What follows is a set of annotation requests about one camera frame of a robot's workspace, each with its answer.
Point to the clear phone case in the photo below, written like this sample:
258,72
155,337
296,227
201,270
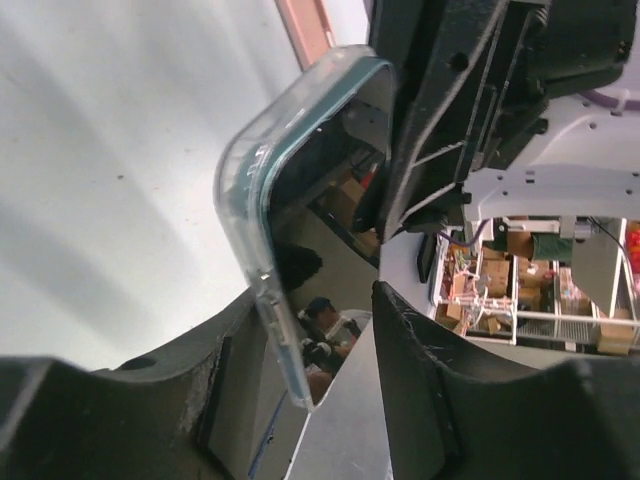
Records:
282,160

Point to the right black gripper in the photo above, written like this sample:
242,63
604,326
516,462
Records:
476,75

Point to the black teal phone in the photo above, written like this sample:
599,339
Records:
329,259

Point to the pink phone case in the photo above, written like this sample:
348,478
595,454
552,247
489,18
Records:
308,27

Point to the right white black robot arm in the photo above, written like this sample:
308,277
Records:
580,158

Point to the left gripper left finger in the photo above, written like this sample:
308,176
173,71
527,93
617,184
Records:
186,410

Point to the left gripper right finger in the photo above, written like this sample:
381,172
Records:
454,410

